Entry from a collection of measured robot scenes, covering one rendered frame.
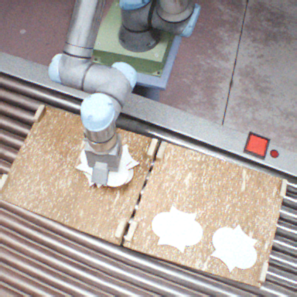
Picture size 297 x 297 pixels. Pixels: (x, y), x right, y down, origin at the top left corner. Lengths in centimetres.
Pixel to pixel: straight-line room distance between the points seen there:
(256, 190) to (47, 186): 63
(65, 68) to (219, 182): 57
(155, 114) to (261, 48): 165
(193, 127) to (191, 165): 15
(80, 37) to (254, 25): 216
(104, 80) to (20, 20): 216
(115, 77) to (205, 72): 171
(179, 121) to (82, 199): 40
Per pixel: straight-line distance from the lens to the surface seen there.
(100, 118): 92
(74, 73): 103
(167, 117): 137
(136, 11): 135
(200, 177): 126
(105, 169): 111
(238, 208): 124
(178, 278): 118
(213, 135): 135
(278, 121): 257
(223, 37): 291
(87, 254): 120
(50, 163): 130
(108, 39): 153
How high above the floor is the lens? 208
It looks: 63 degrees down
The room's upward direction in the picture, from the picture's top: 2 degrees clockwise
